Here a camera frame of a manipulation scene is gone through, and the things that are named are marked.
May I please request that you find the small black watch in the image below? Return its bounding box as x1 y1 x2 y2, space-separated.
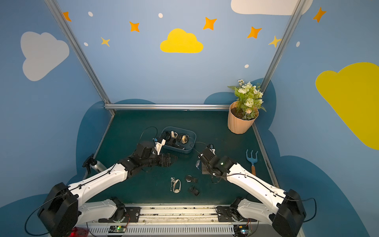
188 186 200 197

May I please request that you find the white strap chain watch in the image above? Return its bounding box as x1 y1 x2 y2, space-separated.
170 177 181 194

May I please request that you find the small beige round watch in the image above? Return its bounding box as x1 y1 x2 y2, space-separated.
180 134 189 144

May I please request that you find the black rugged digital watch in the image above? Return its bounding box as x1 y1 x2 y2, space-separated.
161 131 172 141

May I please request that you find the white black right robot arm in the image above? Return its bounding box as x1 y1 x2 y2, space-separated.
198 148 307 237

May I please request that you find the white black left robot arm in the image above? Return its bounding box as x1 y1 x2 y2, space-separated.
37 140 177 237

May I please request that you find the blue plastic storage box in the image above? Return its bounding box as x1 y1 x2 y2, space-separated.
160 126 197 154

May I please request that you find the blue garden fork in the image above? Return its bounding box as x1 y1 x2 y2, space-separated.
246 149 258 175

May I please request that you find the terracotta pot with flowers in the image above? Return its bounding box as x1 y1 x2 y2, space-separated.
228 79 265 134

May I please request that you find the silver black water bottle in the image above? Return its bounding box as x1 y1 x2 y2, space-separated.
82 154 107 174

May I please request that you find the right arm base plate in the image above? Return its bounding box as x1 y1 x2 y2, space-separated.
215 205 258 223

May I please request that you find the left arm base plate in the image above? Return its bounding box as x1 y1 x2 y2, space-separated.
98 206 141 223

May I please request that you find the aluminium rail front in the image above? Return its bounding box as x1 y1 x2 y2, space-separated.
68 203 303 237

